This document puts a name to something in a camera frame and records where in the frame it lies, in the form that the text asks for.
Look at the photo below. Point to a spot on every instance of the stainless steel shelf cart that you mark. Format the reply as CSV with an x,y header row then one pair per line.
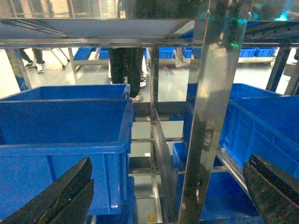
x,y
221,42

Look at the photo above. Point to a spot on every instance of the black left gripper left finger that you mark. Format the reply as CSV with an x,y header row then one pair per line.
x,y
65,201

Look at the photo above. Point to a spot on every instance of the person in black trousers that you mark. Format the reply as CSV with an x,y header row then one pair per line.
x,y
127,62

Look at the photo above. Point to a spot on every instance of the blue crate behind near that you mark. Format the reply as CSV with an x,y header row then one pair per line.
x,y
72,92

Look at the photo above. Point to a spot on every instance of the blue crate left shelf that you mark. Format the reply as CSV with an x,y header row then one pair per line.
x,y
265,123

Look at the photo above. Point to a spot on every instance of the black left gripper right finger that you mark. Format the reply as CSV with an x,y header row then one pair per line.
x,y
274,192

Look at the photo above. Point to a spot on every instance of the large blue crate near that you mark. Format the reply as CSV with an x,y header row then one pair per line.
x,y
41,139

